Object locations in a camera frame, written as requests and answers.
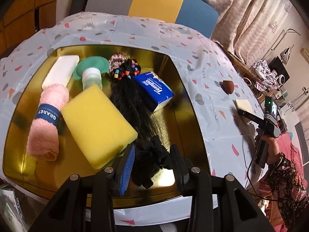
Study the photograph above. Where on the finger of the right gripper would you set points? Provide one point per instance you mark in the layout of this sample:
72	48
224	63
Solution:
251	117

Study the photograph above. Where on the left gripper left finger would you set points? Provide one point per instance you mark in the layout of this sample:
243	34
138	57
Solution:
123	170

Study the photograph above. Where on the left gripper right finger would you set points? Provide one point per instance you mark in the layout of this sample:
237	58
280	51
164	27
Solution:
181	170

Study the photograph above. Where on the black scrunchie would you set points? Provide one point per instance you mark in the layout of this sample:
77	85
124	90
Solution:
151	156

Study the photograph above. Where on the yellow green sponge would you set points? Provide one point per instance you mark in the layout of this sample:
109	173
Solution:
97	126

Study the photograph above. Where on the brown makeup sponge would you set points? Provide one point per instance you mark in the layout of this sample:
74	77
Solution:
227	86

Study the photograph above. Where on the black hair wig piece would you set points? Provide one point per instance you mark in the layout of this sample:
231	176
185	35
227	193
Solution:
125	95

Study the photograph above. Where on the blue tempo tissue pack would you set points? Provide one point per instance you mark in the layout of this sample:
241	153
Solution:
155	94

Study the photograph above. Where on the pink towel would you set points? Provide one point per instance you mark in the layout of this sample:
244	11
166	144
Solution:
43	140

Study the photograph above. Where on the green capped small bottle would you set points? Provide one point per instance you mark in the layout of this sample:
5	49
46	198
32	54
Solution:
90	71

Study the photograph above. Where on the white sponge block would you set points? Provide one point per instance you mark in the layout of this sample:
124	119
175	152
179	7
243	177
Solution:
62	71

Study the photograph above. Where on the person's right forearm sleeve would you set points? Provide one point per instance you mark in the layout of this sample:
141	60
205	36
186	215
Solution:
286	183

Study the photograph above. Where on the person's right hand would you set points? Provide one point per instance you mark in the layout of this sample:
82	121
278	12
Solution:
273	149

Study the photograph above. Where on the patterned plastic tablecloth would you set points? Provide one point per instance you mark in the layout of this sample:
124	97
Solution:
201	119

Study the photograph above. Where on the pink cushion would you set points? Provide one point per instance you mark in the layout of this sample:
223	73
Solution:
292	153

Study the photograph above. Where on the pile of clothes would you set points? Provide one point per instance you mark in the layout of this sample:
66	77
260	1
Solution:
265	78

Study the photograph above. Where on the wooden side table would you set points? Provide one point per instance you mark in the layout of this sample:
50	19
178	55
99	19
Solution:
239	65

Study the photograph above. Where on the patterned scrunchie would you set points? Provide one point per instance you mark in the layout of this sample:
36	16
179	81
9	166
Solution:
115	61

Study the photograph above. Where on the pink patterned curtain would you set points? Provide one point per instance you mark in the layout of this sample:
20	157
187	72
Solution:
246	27

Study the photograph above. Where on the plastic bag on floor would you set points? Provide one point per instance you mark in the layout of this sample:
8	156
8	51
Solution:
11	211

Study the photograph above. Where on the grey yellow blue chair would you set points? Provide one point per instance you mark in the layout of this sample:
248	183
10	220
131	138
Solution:
195	14

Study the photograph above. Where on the wooden cabinet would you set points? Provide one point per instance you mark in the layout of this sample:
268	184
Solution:
23	19

